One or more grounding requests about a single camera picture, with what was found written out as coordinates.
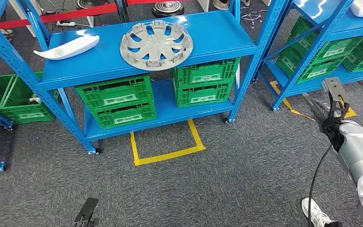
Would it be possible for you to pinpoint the chrome chair base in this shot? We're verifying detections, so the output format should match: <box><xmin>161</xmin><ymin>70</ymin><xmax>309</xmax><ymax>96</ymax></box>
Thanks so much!
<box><xmin>240</xmin><ymin>7</ymin><xmax>263</xmax><ymax>29</ymax></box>

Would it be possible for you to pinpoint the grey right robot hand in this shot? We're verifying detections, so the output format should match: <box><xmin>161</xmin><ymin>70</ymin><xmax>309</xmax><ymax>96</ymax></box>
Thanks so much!
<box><xmin>302</xmin><ymin>92</ymin><xmax>330</xmax><ymax>123</ymax></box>

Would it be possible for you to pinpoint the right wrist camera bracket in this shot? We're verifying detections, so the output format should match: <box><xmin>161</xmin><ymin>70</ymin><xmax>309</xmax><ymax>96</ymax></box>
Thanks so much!
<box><xmin>321</xmin><ymin>77</ymin><xmax>351</xmax><ymax>126</ymax></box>

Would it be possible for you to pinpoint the red barrier belt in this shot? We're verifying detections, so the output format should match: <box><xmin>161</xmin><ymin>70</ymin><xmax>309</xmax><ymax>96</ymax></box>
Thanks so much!
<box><xmin>0</xmin><ymin>0</ymin><xmax>182</xmax><ymax>29</ymax></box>

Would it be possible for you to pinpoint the black round stool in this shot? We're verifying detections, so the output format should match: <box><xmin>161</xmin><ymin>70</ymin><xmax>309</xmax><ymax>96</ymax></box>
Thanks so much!
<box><xmin>76</xmin><ymin>0</ymin><xmax>109</xmax><ymax>9</ymax></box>
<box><xmin>151</xmin><ymin>0</ymin><xmax>185</xmax><ymax>18</ymax></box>

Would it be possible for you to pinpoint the yellow floor tape line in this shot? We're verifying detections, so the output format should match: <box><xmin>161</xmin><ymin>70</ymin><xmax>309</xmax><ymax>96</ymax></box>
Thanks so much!
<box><xmin>269</xmin><ymin>80</ymin><xmax>356</xmax><ymax>122</ymax></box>

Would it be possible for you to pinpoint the white plastic car trim part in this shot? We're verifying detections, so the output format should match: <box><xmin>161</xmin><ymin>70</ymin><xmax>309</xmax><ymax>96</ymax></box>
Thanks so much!
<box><xmin>350</xmin><ymin>0</ymin><xmax>363</xmax><ymax>18</ymax></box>
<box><xmin>33</xmin><ymin>34</ymin><xmax>100</xmax><ymax>61</ymax></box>

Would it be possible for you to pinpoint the chrome stanchion post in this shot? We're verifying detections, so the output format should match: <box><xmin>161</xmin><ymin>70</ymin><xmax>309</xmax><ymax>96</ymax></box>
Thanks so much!
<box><xmin>114</xmin><ymin>0</ymin><xmax>130</xmax><ymax>23</ymax></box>

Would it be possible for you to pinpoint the grey plastic wheel hubcap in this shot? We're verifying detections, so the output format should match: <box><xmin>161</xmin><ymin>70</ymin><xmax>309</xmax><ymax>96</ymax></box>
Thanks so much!
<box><xmin>119</xmin><ymin>19</ymin><xmax>194</xmax><ymax>71</ymax></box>

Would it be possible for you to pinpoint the person's white shoe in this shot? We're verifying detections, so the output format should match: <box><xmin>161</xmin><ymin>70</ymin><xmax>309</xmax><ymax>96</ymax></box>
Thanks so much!
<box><xmin>301</xmin><ymin>197</ymin><xmax>336</xmax><ymax>227</ymax></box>

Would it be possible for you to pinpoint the black cable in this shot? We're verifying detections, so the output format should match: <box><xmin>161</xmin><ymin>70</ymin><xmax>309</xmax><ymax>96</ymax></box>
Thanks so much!
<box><xmin>307</xmin><ymin>144</ymin><xmax>333</xmax><ymax>227</ymax></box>

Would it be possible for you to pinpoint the yellow floor tape square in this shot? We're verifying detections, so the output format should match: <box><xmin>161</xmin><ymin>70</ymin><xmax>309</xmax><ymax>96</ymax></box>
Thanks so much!
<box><xmin>130</xmin><ymin>119</ymin><xmax>206</xmax><ymax>166</ymax></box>

